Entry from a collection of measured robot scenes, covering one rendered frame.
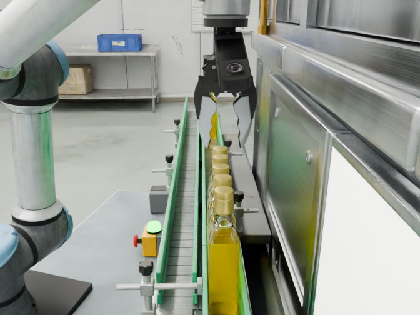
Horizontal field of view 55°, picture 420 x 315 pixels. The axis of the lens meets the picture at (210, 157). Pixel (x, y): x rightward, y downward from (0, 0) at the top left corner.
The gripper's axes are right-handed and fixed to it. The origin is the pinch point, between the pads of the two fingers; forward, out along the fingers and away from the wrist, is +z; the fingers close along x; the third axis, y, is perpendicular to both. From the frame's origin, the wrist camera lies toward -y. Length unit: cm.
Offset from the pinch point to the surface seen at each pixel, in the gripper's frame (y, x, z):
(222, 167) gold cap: 10.4, -0.4, 9.0
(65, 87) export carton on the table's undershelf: 537, 196, 89
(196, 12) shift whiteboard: 596, 1, -14
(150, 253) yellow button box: 40, 19, 48
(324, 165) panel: -16.1, -12.2, -1.8
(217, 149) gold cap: 21.7, -0.1, 9.0
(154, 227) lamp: 41, 18, 40
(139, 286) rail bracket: -0.9, 16.0, 28.9
